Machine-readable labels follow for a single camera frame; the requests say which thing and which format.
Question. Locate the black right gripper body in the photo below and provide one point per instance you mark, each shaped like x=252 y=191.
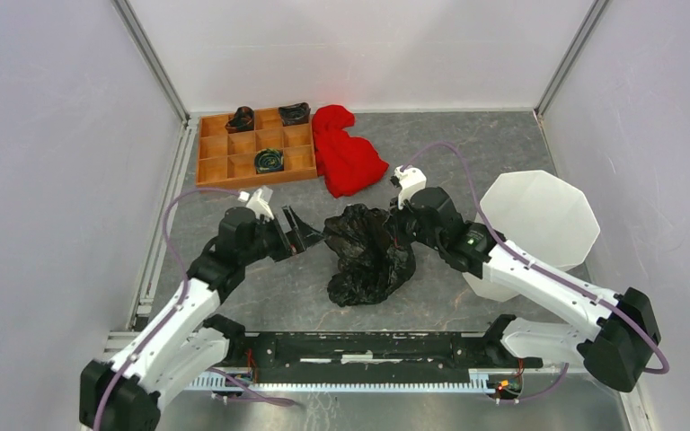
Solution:
x=405 y=229

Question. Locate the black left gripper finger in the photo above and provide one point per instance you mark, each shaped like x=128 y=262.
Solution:
x=294 y=235
x=304 y=235

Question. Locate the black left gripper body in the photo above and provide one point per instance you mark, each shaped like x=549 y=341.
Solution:
x=272 y=241

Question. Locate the black plastic trash bag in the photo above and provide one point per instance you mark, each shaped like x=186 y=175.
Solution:
x=374 y=260

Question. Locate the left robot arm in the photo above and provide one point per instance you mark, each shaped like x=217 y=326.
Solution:
x=131 y=390

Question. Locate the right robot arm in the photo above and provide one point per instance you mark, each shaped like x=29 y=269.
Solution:
x=612 y=335

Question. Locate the white plastic trash bin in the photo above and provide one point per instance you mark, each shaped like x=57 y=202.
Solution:
x=543 y=215

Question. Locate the black green bag roll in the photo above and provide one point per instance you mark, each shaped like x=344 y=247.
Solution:
x=269 y=160

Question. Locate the red cloth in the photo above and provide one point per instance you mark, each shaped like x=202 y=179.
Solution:
x=347 y=163

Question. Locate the wooden compartment tray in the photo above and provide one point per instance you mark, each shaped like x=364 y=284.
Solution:
x=226 y=160

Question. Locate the black bag roll right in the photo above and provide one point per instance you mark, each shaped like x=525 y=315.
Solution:
x=294 y=114

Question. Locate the black bag roll left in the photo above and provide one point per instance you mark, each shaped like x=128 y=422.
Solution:
x=243 y=120

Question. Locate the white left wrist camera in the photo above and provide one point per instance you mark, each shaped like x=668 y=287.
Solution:
x=258 y=201

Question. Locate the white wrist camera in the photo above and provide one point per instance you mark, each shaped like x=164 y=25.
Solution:
x=258 y=201
x=408 y=180

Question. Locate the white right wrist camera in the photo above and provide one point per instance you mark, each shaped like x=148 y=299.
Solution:
x=408 y=180

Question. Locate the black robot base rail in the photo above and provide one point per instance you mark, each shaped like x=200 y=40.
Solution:
x=367 y=356

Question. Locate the white slotted cable duct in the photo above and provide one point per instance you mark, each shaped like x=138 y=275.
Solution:
x=476 y=383

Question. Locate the left aluminium corner post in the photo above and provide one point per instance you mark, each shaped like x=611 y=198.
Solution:
x=145 y=47

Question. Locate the aluminium corner post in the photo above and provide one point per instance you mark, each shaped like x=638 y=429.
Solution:
x=145 y=47
x=570 y=57

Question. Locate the right aluminium corner post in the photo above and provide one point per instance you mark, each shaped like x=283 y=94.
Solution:
x=570 y=57

